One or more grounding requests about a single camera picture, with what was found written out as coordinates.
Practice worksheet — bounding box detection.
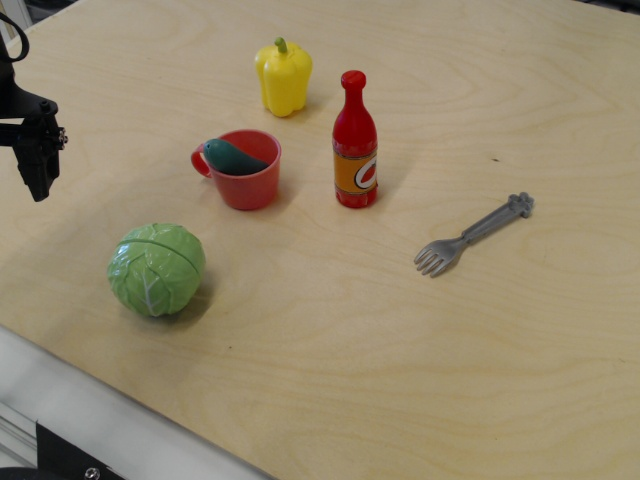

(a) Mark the grey plastic toy fork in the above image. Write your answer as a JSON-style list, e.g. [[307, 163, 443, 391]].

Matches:
[[414, 192, 535, 278]]

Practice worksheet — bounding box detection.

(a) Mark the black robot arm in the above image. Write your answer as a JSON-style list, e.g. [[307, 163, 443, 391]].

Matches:
[[1, 43, 67, 202]]

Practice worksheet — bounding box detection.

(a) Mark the red toy ketchup bottle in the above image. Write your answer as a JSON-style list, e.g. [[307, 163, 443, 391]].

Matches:
[[332, 70, 378, 208]]

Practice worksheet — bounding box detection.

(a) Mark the aluminium frame rail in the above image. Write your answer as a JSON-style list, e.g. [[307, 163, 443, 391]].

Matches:
[[0, 403, 37, 468]]

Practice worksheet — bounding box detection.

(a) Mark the yellow toy bell pepper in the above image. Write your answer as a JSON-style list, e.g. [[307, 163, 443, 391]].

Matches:
[[255, 37, 313, 118]]

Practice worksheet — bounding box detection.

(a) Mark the black corner bracket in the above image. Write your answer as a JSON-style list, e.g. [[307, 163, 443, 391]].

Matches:
[[36, 423, 124, 480]]

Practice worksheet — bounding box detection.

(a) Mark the black cable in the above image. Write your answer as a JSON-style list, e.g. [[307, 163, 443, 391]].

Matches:
[[0, 12, 31, 64]]

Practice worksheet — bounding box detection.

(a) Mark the green toy cabbage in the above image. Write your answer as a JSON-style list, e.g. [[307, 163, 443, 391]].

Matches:
[[107, 223, 206, 317]]

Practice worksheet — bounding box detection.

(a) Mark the red plastic cup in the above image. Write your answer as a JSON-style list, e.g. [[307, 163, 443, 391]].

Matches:
[[191, 129, 282, 210]]

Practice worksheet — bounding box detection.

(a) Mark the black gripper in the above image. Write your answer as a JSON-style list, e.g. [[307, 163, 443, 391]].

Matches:
[[1, 82, 68, 202]]

